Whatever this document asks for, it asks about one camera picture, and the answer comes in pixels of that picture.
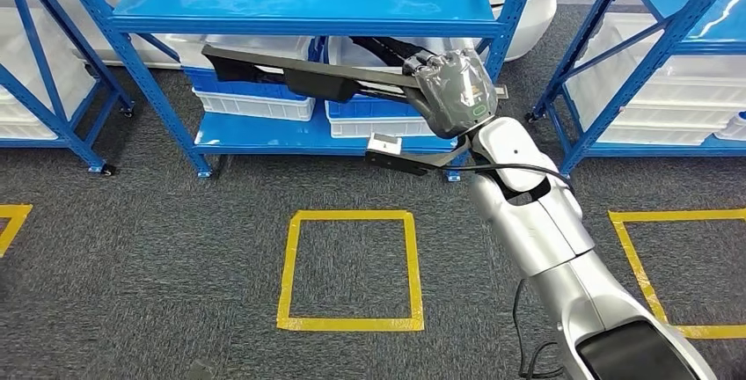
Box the white car with red stripe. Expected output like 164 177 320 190
0 0 724 69

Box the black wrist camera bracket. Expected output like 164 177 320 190
365 132 476 178

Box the yellow floor tape square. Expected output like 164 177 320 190
276 209 426 333
607 208 746 340
0 204 33 259

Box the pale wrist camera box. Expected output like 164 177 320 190
367 132 403 156

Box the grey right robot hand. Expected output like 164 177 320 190
402 47 498 140

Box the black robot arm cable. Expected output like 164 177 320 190
460 163 575 380

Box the long black plastic part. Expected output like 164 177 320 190
201 43 427 105
348 34 435 69

